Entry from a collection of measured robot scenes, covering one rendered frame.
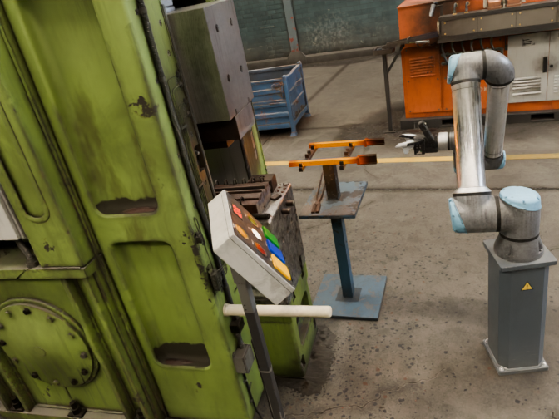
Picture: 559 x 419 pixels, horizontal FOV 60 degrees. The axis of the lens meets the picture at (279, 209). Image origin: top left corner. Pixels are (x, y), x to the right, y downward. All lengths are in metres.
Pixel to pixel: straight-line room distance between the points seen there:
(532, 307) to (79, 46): 2.03
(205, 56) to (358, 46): 8.00
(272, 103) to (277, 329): 3.86
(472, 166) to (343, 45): 7.83
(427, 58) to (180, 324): 3.98
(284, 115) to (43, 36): 4.26
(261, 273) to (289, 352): 1.06
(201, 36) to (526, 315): 1.74
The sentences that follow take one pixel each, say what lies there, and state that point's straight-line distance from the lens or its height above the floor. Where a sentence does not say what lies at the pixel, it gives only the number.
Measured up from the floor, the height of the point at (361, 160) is 0.94.
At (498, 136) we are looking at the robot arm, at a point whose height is 0.97.
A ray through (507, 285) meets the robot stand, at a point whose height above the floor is 0.49.
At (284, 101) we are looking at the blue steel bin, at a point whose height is 0.43.
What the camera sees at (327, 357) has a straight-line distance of 2.66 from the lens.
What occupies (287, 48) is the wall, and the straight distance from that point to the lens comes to 10.16.
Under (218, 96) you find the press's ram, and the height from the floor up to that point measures 1.46.
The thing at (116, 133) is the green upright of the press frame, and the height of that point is 1.42.
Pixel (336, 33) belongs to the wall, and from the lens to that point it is 9.79.
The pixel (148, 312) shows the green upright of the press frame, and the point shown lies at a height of 0.61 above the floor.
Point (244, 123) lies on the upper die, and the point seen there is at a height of 1.31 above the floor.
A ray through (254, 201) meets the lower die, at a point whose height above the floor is 0.98.
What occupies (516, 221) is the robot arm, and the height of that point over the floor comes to 0.78.
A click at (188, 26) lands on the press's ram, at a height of 1.71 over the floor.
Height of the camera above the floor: 1.85
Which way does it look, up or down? 26 degrees down
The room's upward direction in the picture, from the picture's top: 12 degrees counter-clockwise
